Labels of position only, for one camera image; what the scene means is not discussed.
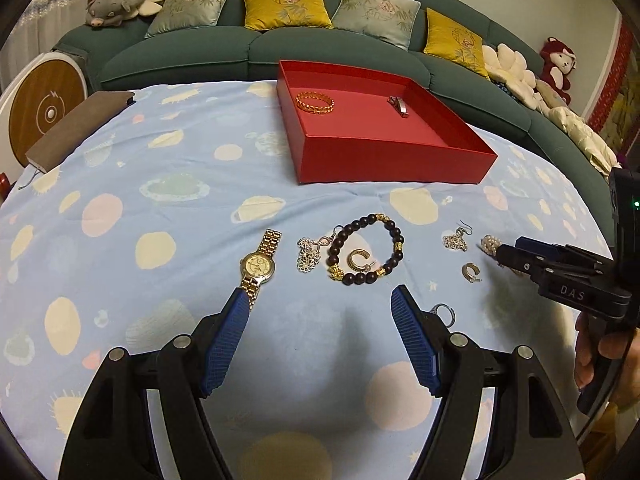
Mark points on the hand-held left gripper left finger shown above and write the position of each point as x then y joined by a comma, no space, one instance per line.
227,340

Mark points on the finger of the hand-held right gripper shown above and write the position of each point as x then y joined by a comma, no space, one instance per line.
545,277
535,246

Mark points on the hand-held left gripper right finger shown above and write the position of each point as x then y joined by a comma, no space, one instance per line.
415,340

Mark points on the crystal hoop earring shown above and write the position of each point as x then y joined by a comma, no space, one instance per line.
356,258
469,271

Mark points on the gold wrist watch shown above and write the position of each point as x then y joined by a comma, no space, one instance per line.
256,265

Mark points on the silver cluster earring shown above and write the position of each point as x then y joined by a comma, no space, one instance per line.
454,241

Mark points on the silver flower pendant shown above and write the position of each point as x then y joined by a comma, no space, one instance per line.
306,259

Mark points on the red cardboard box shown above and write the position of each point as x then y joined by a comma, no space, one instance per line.
370,130

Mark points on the person's right hand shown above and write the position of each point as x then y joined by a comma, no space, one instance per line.
592,345

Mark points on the beige cushion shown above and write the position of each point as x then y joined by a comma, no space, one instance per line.
585,135

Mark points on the grey plush toy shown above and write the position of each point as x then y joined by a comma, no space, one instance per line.
552,95

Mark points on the white flower cushion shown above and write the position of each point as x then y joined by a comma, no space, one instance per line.
502,60
522,90

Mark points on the red monkey plush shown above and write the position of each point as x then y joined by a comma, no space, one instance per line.
557,65

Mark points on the blue planet print tablecloth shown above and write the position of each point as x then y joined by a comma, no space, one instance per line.
150,170

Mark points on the yellow embroidered cushion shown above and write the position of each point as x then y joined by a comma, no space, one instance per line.
455,40
285,5

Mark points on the gold bangle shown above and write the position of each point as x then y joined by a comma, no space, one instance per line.
314,102

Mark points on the brown pouch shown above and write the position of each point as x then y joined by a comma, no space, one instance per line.
75,130

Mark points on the light blue embroidered cushion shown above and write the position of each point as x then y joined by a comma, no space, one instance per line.
192,5
375,10

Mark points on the green sofa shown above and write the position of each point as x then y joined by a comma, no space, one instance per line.
210,55

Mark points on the white device with wooden disc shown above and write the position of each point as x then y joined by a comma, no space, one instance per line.
45,110

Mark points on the grey pig plush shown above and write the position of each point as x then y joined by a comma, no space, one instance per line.
117,2

